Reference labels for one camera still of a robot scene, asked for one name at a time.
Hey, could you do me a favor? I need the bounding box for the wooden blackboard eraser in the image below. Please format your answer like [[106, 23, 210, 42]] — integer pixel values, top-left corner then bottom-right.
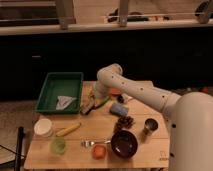
[[80, 102, 94, 115]]

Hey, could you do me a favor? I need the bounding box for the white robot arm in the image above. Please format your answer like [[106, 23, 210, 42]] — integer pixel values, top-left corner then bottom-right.
[[93, 63, 213, 171]]

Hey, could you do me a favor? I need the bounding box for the white paper cup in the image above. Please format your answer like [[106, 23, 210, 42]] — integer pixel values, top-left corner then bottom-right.
[[34, 118, 53, 137]]

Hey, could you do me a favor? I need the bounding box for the green plastic cup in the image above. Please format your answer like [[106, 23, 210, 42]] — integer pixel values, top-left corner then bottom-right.
[[50, 137, 66, 155]]

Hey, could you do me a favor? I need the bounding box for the metal cup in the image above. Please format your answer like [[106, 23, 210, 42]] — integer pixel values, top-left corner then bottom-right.
[[144, 118, 158, 135]]

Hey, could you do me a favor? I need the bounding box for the green chili pepper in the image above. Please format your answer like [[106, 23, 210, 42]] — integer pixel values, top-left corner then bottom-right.
[[94, 96, 110, 109]]

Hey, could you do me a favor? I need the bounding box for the orange bowl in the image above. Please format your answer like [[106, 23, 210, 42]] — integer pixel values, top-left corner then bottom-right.
[[109, 88, 122, 96]]

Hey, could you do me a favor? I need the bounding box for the blue sponge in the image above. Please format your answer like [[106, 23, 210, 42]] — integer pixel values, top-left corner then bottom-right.
[[110, 103, 129, 116]]

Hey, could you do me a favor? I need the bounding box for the grey folded cloth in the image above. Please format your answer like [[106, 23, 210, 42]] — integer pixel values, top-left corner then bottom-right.
[[56, 96, 76, 110]]

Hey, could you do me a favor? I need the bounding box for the green plastic tray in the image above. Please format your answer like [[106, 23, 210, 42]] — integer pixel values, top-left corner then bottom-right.
[[36, 72, 83, 114]]

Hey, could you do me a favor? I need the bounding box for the yellow banana toy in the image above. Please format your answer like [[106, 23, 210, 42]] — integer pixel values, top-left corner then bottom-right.
[[56, 123, 81, 137]]

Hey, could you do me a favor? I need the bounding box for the pine cone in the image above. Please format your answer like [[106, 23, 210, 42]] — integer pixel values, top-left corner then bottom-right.
[[114, 116, 134, 132]]

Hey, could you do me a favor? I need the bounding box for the silver fork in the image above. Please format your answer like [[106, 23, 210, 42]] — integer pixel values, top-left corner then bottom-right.
[[81, 140, 111, 148]]

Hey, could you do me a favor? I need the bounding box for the orange tomato toy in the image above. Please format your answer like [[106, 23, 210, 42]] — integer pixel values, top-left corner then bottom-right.
[[92, 145, 106, 159]]

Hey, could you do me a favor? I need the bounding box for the dark purple bowl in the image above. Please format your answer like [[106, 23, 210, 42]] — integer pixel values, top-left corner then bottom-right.
[[111, 130, 138, 159]]

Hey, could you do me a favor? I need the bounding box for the black chair frame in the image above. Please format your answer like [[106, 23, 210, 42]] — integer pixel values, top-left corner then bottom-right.
[[0, 126, 25, 171]]

